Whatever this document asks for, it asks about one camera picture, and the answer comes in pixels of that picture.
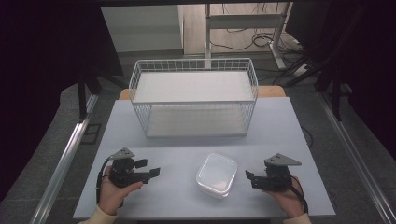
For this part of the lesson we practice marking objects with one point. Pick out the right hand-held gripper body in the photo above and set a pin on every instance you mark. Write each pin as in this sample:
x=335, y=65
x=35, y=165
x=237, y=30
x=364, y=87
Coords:
x=277, y=179

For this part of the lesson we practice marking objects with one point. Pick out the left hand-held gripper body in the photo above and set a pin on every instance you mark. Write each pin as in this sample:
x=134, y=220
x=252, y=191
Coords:
x=123, y=174

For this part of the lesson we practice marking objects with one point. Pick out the clear plastic lidded container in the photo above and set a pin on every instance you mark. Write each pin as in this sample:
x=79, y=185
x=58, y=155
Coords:
x=217, y=172

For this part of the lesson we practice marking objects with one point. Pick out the person's left hand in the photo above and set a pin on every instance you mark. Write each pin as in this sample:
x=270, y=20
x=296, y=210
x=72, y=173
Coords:
x=110, y=196

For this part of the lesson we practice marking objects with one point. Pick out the person's right hand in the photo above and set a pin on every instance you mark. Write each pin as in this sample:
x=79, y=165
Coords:
x=291, y=200

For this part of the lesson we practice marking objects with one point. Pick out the black metal stand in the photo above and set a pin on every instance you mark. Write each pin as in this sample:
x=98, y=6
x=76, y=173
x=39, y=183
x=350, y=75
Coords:
x=82, y=99
x=336, y=99

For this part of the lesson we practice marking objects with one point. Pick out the light wooden table board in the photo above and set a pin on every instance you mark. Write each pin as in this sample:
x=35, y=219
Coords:
x=271, y=91

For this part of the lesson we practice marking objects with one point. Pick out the white power strip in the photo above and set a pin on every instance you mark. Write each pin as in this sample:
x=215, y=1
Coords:
x=300, y=70

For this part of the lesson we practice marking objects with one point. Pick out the grey white cabinet panel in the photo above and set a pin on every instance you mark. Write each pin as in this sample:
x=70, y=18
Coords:
x=141, y=28

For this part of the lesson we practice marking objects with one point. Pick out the black curtain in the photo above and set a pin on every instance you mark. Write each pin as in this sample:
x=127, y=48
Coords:
x=46, y=62
x=367, y=62

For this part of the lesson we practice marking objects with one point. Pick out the black rectangular floor frame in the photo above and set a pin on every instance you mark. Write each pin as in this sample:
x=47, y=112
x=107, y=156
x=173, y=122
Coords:
x=91, y=133

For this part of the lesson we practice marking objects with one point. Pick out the aluminium floor rail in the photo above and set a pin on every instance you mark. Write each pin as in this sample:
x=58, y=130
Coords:
x=67, y=155
x=355, y=149

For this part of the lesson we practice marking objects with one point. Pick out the white metal desk frame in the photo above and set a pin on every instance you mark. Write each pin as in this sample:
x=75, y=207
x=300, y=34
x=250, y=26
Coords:
x=246, y=21

